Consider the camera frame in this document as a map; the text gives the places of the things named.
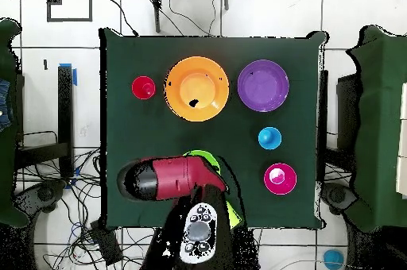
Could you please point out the green plastic bowl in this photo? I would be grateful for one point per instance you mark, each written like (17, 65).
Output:
(210, 158)

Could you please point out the orange plastic bowl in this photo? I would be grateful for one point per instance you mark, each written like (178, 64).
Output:
(197, 66)

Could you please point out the yellow-green plastic cup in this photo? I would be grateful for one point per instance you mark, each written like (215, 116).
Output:
(235, 217)

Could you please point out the magenta plastic bowl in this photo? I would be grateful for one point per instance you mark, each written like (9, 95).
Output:
(286, 184)

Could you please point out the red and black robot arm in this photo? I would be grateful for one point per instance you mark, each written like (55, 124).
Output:
(178, 178)

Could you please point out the blue plastic cup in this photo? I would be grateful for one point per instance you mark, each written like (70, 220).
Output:
(269, 138)

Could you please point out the purple plastic bowl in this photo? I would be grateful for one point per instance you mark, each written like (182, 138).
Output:
(263, 85)

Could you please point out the red plastic cup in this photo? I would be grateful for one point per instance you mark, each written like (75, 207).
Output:
(140, 84)

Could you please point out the dark green tablecloth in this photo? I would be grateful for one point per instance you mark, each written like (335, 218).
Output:
(222, 50)

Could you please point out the black metal stand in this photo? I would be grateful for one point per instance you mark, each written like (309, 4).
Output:
(322, 108)
(65, 108)

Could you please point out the black tripod stand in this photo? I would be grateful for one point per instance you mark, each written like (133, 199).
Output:
(156, 12)

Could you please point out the blue tape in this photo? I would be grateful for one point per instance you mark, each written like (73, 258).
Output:
(75, 76)

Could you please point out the black power box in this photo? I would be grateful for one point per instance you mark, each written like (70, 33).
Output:
(106, 244)

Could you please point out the green cloth covered table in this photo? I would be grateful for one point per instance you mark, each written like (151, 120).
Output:
(381, 124)
(6, 155)

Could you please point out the blue round floor object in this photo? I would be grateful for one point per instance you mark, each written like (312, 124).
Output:
(333, 259)

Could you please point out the white box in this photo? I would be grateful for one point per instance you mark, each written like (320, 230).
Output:
(403, 143)

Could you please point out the blue denim fabric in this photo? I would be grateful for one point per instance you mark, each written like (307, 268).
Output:
(4, 104)

